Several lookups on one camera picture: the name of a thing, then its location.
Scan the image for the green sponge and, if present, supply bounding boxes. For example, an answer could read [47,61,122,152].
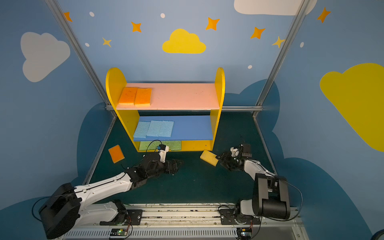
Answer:
[163,141,173,150]
[139,141,151,151]
[171,141,182,151]
[148,140,162,150]

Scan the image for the yellow wooden shelf unit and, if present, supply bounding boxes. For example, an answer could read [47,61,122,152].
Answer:
[106,68,226,152]

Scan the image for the green circuit board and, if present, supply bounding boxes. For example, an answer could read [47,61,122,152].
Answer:
[237,228,253,240]
[110,229,129,239]

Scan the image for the blue sponge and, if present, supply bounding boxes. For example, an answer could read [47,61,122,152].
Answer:
[146,121,163,137]
[134,121,151,139]
[159,121,174,138]

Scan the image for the aluminium frame crossbar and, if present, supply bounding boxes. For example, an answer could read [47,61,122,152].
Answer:
[105,104,264,113]

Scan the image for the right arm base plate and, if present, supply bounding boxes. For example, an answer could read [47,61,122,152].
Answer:
[218,207,261,225]

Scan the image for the aluminium frame post left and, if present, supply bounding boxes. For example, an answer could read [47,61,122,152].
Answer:
[45,0,117,118]

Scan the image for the aluminium frame post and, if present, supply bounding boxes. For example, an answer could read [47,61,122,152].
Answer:
[253,0,311,120]
[45,0,117,118]

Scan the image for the orange sponge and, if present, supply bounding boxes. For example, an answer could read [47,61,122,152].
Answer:
[119,87,138,106]
[200,150,219,167]
[134,88,152,108]
[108,145,125,164]

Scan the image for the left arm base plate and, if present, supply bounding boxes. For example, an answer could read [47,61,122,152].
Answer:
[100,210,143,226]

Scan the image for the aluminium frame post right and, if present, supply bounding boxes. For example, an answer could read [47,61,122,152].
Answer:
[253,0,311,120]

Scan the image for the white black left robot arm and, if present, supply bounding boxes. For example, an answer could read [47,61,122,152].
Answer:
[39,153,183,240]

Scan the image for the right green circuit board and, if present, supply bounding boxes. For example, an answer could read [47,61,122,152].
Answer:
[237,228,253,240]

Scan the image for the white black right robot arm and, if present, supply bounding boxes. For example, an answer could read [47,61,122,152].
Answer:
[216,144,291,224]

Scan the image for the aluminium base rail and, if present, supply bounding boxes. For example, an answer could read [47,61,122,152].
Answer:
[59,203,309,240]

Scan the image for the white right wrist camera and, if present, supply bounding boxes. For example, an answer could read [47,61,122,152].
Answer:
[230,147,240,158]

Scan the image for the left green circuit board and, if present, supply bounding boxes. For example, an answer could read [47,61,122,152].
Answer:
[110,229,129,239]

